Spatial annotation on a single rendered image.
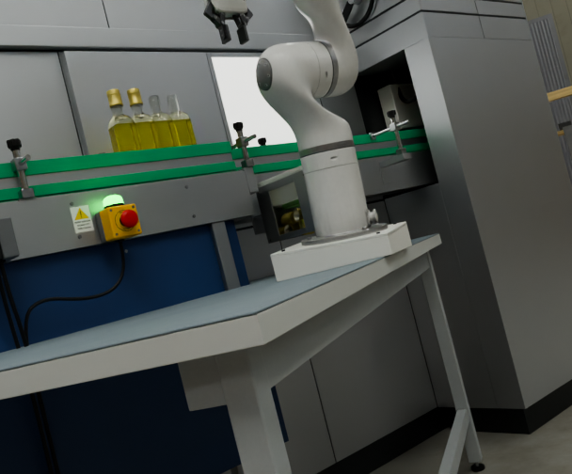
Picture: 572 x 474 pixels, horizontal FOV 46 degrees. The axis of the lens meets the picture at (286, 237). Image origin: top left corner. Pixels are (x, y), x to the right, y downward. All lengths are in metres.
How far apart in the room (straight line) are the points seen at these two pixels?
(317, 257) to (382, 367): 1.17
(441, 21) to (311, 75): 1.20
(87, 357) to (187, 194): 0.95
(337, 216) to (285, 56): 0.34
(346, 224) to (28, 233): 0.67
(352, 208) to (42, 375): 0.79
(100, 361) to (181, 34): 1.56
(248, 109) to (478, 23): 0.98
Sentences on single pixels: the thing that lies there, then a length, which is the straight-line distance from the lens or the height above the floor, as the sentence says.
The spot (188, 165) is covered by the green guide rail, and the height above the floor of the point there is 1.08.
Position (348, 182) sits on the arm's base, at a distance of 1.40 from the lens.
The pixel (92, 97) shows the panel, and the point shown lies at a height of 1.36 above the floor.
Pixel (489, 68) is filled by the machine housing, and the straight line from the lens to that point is 2.69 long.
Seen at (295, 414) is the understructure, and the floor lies 0.30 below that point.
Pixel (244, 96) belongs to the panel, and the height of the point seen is 1.34.
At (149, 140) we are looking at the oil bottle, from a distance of 1.82.
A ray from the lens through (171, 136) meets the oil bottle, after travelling 1.86.
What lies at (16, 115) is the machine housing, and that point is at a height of 1.33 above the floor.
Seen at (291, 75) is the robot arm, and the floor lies 1.14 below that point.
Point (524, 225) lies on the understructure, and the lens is 2.61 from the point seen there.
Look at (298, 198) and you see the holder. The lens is 1.72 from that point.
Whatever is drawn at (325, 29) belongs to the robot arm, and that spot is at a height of 1.24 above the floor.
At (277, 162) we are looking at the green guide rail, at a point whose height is 1.08.
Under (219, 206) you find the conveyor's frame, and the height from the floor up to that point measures 0.96.
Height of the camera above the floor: 0.79
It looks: 2 degrees up
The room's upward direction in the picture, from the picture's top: 14 degrees counter-clockwise
